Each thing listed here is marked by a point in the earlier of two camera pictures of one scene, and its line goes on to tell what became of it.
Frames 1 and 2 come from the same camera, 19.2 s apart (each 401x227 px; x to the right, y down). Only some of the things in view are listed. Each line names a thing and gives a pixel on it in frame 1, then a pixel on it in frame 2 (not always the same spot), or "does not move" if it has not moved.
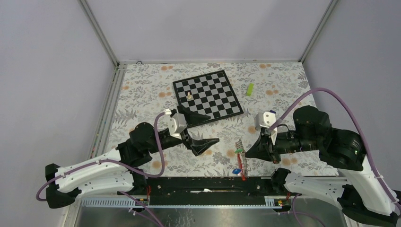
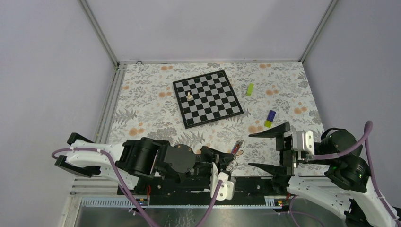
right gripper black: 264,149 → 283,143
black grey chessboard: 210,94 does not move
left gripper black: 198,146 → 223,161
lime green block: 250,89 does not move
